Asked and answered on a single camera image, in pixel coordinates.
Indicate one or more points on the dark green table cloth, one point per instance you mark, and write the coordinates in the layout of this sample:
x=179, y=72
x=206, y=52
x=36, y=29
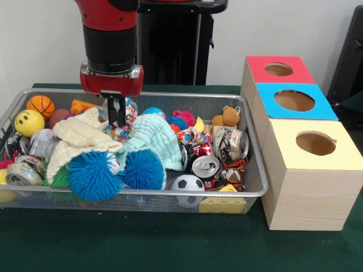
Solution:
x=351, y=113
x=170, y=243

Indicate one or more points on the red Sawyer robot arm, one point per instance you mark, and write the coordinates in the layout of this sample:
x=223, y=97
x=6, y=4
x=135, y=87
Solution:
x=109, y=42

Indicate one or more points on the cream knitted cloth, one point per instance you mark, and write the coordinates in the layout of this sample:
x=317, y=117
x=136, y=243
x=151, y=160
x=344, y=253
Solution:
x=79, y=136

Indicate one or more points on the mint knitted cloth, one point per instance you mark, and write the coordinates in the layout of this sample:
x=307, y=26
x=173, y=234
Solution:
x=153, y=139

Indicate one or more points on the metal mesh bin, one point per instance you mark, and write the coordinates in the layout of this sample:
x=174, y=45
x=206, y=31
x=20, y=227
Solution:
x=170, y=202

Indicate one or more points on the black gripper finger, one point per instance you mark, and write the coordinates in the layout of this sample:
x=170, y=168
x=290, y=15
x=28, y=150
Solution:
x=121, y=112
x=112, y=110

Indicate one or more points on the crushed red soda can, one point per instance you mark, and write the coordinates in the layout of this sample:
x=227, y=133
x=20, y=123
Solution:
x=207, y=170

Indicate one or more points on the blue fuzzy ball with eye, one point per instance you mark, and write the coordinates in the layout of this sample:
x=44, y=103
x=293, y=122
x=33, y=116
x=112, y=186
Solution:
x=93, y=175

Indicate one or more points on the yellow smiley ball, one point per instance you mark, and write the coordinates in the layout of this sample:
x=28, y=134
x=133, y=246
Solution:
x=28, y=123

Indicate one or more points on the black and white soccer ball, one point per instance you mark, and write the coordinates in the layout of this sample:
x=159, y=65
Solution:
x=188, y=184

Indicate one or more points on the blue spiky ball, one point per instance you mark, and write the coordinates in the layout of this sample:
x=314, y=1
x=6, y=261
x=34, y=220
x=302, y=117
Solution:
x=144, y=170

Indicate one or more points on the crushed silver soda can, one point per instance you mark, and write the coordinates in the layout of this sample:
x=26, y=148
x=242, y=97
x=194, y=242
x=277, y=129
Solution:
x=231, y=143

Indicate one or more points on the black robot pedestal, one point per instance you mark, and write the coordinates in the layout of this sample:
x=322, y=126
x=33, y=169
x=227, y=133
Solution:
x=175, y=42

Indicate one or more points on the colourful patchwork cloth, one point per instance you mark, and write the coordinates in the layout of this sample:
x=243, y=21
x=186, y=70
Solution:
x=122, y=133

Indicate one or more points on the black upright panel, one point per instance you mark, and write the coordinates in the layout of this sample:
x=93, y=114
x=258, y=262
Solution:
x=348, y=56

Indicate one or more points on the orange toy basketball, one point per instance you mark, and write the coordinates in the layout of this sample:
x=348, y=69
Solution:
x=41, y=106

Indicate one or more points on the brown teddy bear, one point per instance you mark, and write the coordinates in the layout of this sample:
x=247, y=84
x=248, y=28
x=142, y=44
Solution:
x=227, y=117

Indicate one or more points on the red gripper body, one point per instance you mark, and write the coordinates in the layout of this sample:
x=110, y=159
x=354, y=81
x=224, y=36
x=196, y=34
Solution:
x=110, y=85

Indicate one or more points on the wooden box with three holes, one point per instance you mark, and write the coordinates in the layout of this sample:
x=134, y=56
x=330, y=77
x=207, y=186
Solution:
x=306, y=204

